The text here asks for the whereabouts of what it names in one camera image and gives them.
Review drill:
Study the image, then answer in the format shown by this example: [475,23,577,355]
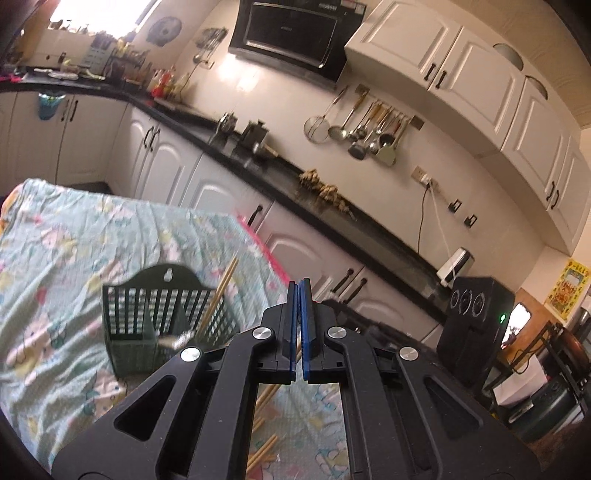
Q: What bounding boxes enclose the black range hood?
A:
[228,0,365,84]

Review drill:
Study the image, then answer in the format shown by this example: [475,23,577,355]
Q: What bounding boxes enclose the window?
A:
[48,0,154,34]

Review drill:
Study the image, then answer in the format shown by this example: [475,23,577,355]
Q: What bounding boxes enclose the metal utensil rail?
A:
[355,84,424,130]

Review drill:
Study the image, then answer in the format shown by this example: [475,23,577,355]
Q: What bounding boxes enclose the dark green utensil basket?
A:
[102,264,242,377]

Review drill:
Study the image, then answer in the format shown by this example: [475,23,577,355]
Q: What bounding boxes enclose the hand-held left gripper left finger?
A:
[51,280,298,480]

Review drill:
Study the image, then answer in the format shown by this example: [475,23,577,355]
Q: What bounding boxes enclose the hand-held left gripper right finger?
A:
[299,278,539,480]

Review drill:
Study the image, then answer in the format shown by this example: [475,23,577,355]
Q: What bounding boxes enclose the light blue knife block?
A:
[85,32,115,73]

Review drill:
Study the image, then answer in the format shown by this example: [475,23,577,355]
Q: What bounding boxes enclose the row of hanging kitchen utensils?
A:
[347,99,411,167]

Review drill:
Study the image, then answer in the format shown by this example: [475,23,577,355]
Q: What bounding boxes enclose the small black wall fan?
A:
[148,16,182,48]

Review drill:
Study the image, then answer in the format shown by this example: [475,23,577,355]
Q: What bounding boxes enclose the black air fryer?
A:
[436,276,516,389]

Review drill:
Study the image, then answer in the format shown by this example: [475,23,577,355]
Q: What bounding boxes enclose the metal kettle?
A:
[240,120,269,147]

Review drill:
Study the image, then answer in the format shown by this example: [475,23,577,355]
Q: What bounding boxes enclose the wire skimmer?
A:
[303,85,349,145]

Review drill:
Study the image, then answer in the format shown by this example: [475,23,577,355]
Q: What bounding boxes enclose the black kitchen countertop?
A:
[0,69,455,326]

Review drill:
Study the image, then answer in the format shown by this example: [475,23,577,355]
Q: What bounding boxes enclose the teal hanging bag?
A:
[37,91,66,121]

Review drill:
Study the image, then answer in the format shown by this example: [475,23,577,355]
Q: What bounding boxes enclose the small white appliance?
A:
[436,248,476,289]

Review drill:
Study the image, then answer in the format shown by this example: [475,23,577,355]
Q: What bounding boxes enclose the white box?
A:
[492,357,549,408]

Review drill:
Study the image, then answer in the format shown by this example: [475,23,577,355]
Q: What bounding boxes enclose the printed blanket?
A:
[0,179,347,480]

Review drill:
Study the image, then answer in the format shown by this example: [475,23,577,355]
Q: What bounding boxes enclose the metal ladle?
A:
[329,92,365,140]

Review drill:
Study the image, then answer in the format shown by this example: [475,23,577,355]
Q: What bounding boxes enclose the yellow wall poster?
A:
[544,258,591,322]

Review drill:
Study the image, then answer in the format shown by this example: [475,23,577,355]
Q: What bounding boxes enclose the white base cabinets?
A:
[0,88,444,352]

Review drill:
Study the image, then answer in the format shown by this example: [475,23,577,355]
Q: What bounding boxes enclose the group of condiment bottles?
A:
[147,66,191,100]

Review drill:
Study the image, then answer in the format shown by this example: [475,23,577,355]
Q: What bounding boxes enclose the white wall cabinets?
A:
[344,0,591,256]

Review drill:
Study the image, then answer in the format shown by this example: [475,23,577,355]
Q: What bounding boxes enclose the wooden chopstick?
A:
[246,434,279,475]
[198,257,236,332]
[255,384,283,418]
[205,257,240,332]

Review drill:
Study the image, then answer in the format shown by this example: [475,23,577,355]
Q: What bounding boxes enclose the small hanging utensil set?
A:
[193,27,230,66]

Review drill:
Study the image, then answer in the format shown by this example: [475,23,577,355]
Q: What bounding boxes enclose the power cable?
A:
[416,184,459,280]

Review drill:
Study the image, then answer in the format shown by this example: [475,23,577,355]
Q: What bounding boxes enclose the ginger root clump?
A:
[316,182,355,216]
[298,168,325,190]

